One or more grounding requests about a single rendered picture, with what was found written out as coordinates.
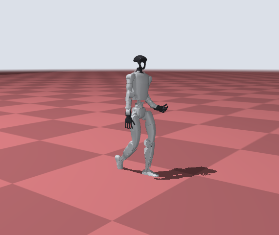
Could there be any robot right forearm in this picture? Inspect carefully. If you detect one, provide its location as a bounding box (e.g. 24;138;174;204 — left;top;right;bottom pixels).
125;92;132;115

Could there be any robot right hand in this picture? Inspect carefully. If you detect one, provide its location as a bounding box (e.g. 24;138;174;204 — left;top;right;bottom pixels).
125;111;135;129

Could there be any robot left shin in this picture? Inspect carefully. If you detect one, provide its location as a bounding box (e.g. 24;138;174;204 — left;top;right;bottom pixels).
144;142;155;172

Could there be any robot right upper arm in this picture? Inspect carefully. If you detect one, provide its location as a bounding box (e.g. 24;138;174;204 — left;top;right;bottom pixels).
126;73;136;98

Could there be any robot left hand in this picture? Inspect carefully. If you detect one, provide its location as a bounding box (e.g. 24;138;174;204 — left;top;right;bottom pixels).
153;104;168;113

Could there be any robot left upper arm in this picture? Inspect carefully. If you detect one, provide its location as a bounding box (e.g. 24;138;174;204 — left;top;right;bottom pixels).
147;76;152;97

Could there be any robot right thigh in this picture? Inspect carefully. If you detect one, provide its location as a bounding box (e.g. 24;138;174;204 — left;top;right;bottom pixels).
129;112;141;150

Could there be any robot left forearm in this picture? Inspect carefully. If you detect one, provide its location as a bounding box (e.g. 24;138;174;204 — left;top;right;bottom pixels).
145;97;157;108

